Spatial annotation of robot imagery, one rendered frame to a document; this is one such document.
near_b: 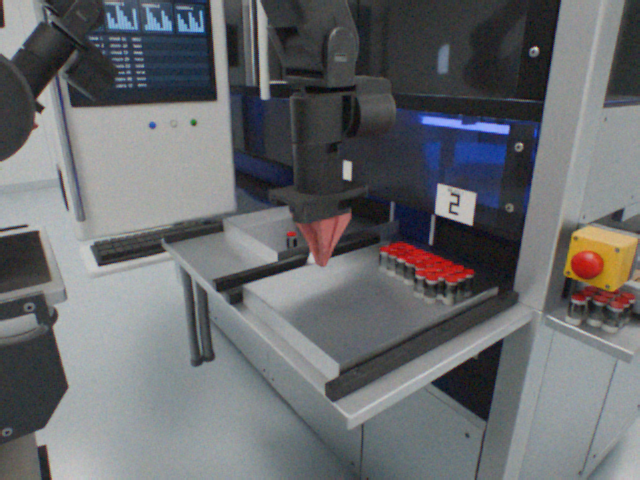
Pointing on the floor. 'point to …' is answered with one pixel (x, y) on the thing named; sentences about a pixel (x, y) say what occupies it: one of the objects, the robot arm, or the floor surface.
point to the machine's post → (550, 219)
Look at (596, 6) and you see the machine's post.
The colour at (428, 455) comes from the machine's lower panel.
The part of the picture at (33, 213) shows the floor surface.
